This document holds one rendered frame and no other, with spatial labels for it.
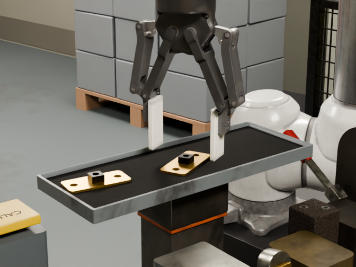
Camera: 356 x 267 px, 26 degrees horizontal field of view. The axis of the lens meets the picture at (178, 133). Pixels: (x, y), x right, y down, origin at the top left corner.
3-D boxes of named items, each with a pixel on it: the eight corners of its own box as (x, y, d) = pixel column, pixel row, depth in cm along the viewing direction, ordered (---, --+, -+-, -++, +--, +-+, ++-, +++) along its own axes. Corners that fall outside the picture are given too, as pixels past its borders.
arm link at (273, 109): (236, 166, 182) (237, 78, 173) (312, 176, 176) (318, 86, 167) (215, 196, 168) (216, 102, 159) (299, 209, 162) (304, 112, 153)
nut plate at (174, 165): (184, 176, 100) (184, 168, 99) (158, 171, 101) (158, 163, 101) (212, 156, 107) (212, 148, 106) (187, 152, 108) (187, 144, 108)
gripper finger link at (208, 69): (194, 26, 100) (203, 23, 99) (228, 106, 101) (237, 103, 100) (180, 32, 96) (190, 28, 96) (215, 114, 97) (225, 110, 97)
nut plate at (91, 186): (70, 194, 94) (70, 185, 94) (59, 184, 97) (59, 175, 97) (132, 181, 98) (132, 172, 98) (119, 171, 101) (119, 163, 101)
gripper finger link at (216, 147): (220, 103, 101) (224, 104, 100) (219, 153, 103) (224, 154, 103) (210, 109, 98) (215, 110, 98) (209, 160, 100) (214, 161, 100)
